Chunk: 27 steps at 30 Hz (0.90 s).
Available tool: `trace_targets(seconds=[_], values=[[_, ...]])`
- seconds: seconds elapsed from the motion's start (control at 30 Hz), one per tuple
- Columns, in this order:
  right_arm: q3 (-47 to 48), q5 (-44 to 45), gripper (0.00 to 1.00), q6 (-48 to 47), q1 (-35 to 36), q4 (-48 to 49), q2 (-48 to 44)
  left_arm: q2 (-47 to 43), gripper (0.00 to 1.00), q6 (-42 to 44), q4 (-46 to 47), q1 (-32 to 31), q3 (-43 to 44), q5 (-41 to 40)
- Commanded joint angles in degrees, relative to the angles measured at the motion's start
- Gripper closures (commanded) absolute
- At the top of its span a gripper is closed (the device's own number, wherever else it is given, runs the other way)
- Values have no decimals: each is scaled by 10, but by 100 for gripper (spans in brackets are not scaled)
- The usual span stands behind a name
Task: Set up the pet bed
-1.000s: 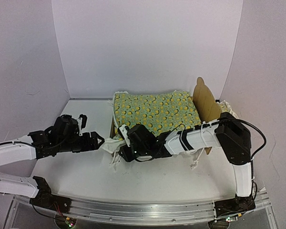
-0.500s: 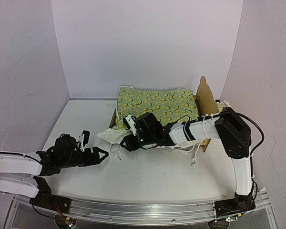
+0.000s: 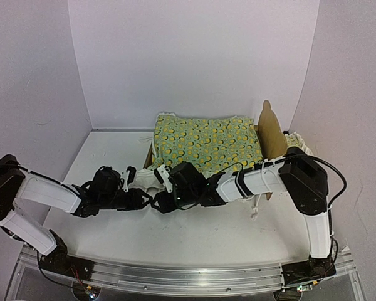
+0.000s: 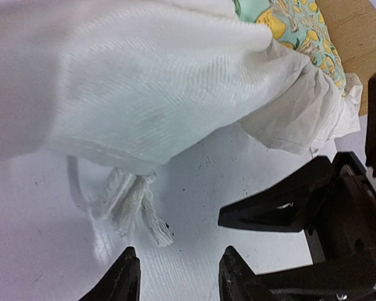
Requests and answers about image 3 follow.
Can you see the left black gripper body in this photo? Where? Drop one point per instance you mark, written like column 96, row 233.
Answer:
column 133, row 197

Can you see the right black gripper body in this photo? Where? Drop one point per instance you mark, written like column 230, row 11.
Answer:
column 166, row 201

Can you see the lemon print ruffled mattress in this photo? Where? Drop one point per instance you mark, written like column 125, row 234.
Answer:
column 209, row 144

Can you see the wooden pet bed frame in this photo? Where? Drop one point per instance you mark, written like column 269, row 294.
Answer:
column 272, row 143

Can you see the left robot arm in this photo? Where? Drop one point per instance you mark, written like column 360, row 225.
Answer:
column 108, row 190

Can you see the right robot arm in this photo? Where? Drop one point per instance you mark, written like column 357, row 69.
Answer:
column 312, row 183

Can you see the small lemon print pillow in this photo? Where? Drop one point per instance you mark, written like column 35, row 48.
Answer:
column 295, row 140

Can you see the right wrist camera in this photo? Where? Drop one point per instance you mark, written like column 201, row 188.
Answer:
column 162, row 173

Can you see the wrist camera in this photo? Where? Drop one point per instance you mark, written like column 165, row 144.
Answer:
column 162, row 173
column 127, row 177

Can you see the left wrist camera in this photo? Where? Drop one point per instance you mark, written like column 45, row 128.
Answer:
column 127, row 177

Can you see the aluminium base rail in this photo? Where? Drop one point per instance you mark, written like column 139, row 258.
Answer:
column 273, row 281

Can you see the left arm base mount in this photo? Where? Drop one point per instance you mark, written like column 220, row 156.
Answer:
column 60, row 262

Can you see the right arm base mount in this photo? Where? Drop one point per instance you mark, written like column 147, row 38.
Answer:
column 314, row 269

